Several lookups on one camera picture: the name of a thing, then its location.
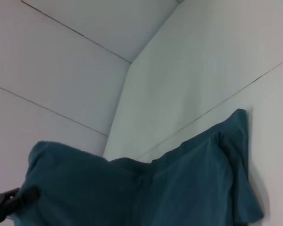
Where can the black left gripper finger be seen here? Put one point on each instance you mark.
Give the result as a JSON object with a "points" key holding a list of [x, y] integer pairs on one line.
{"points": [[28, 195]]}

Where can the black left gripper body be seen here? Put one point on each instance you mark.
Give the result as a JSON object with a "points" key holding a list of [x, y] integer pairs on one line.
{"points": [[3, 203]]}

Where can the teal t-shirt with FREE print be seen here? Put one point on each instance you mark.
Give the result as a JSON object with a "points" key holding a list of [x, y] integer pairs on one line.
{"points": [[143, 183]]}

